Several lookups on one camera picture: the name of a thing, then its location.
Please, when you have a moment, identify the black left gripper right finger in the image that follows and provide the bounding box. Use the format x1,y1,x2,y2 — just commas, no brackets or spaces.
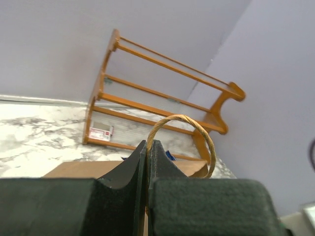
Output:
148,140,283,236

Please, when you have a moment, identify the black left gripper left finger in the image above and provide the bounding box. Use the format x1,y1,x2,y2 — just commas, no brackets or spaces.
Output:
0,141,147,236

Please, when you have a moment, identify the brown paper bag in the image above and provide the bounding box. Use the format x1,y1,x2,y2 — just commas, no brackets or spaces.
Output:
42,114,217,236

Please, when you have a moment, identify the blue Bonk snack bag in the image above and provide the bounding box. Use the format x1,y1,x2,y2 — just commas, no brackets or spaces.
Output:
121,150,176,161

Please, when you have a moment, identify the small red white box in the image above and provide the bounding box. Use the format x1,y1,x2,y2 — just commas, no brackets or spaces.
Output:
89,121,114,142

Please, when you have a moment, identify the orange wooden shelf rack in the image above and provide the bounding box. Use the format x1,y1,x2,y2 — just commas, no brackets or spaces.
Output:
82,28,247,164

